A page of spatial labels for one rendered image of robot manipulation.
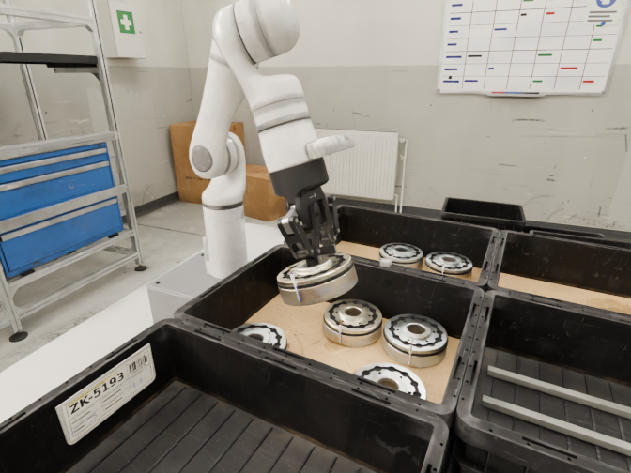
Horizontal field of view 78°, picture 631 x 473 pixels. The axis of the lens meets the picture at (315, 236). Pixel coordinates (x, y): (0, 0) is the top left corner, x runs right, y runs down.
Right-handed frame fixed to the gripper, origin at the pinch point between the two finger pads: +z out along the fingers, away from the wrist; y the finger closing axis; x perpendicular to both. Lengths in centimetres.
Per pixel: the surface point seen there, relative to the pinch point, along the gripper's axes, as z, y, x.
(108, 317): 9, -9, -67
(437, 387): 22.1, -3.8, 10.2
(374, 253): 13.2, -44.4, -9.6
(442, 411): 13.9, 11.3, 14.7
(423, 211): 63, -318, -56
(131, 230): -1, -127, -201
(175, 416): 13.2, 16.0, -19.7
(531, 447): 16.6, 12.2, 22.4
